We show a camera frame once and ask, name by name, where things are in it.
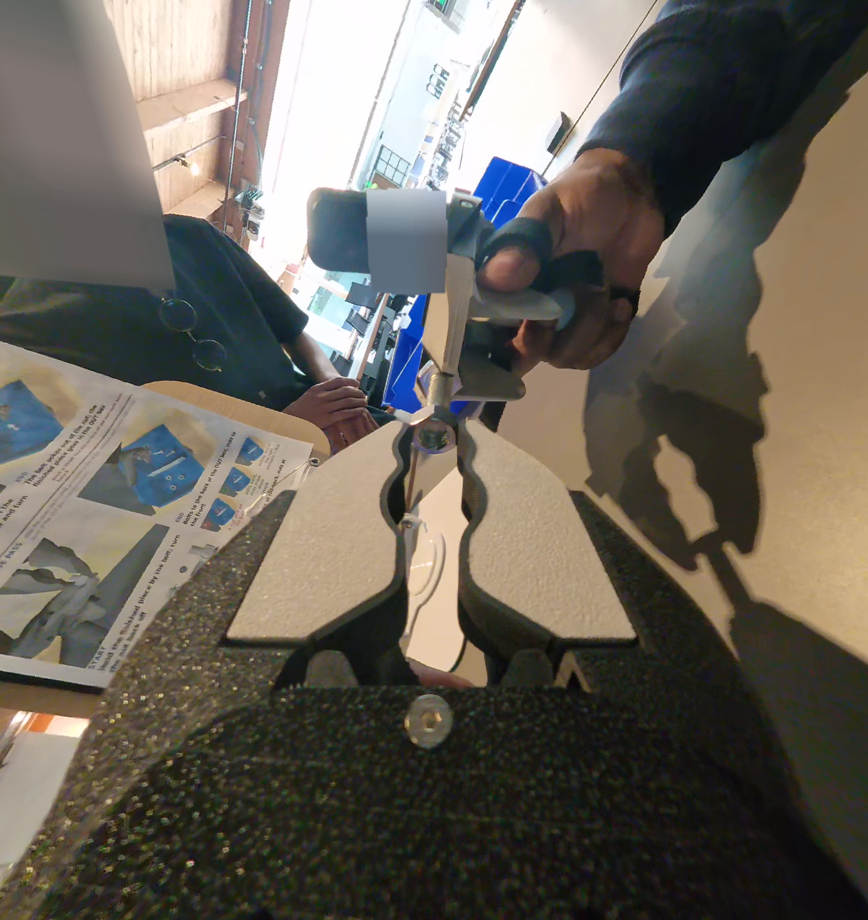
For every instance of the ceiling spot lamp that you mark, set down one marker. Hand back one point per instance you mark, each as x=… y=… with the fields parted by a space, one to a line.
x=190 y=167

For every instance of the steel hex bolt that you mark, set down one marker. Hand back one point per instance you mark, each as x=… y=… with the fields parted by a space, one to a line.
x=439 y=399

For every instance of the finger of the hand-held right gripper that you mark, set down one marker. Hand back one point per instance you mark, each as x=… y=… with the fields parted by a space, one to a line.
x=488 y=374
x=454 y=316

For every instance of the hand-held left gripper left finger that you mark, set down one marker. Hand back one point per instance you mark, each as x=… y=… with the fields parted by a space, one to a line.
x=319 y=546

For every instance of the person's right hand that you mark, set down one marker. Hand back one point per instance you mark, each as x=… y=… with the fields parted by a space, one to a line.
x=592 y=208

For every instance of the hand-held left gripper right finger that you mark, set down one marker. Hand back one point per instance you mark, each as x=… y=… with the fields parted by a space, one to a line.
x=542 y=553

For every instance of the person's right forearm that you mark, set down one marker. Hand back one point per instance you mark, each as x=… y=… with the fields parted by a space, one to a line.
x=728 y=79

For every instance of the printed instruction sign board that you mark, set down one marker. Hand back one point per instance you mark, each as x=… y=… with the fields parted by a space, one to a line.
x=82 y=517

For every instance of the long blue plastic bin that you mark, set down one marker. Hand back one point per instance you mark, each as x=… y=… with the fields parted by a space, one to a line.
x=509 y=187

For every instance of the round eyeglasses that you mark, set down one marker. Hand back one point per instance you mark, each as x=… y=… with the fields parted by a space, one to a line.
x=190 y=334

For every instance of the steel hex nut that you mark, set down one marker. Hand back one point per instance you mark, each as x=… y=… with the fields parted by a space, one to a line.
x=450 y=435

